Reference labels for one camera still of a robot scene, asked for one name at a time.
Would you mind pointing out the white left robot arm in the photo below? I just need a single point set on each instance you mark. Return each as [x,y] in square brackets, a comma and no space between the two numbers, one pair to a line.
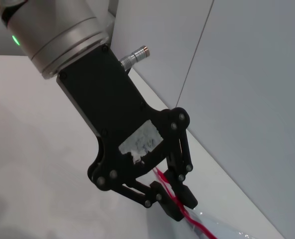
[50,35]

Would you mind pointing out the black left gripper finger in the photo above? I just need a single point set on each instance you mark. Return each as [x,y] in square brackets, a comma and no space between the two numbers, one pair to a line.
[162,196]
[185,171]

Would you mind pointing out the transparent document bag red zipper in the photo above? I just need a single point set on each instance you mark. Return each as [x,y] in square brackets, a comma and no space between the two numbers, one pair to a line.
[202,224]

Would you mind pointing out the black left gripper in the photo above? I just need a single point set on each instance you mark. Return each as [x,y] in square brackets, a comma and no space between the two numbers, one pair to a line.
[102,99]

